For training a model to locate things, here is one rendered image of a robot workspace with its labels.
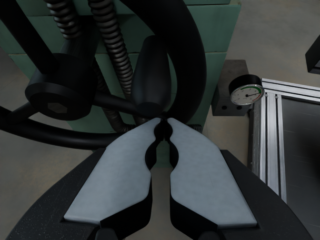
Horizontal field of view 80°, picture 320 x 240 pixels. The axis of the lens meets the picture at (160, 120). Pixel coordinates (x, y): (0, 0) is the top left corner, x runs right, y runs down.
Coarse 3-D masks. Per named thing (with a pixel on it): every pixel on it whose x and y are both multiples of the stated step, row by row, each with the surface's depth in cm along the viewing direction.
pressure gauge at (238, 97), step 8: (232, 80) 38; (240, 80) 36; (248, 80) 36; (256, 80) 36; (232, 88) 37; (240, 88) 36; (248, 88) 36; (256, 88) 36; (232, 96) 38; (240, 96) 38; (248, 96) 38; (256, 96) 38; (240, 104) 40; (248, 104) 40
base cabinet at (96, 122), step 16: (16, 64) 41; (32, 64) 41; (208, 64) 39; (112, 80) 44; (176, 80) 44; (208, 80) 43; (208, 96) 48; (96, 112) 56; (80, 128) 65; (96, 128) 64; (160, 144) 73; (160, 160) 89
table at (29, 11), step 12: (24, 0) 20; (36, 0) 20; (72, 0) 20; (84, 0) 20; (24, 12) 22; (36, 12) 22; (48, 12) 21; (84, 12) 21; (120, 12) 21; (132, 12) 21
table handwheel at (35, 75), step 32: (0, 0) 12; (128, 0) 11; (160, 0) 11; (32, 32) 14; (96, 32) 24; (160, 32) 13; (192, 32) 13; (64, 64) 18; (192, 64) 15; (32, 96) 17; (64, 96) 17; (96, 96) 20; (192, 96) 18; (0, 128) 25; (32, 128) 27
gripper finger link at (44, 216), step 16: (96, 160) 9; (64, 176) 8; (80, 176) 8; (48, 192) 7; (64, 192) 7; (32, 208) 7; (48, 208) 7; (64, 208) 7; (16, 224) 6; (32, 224) 6; (48, 224) 6; (64, 224) 6; (80, 224) 6
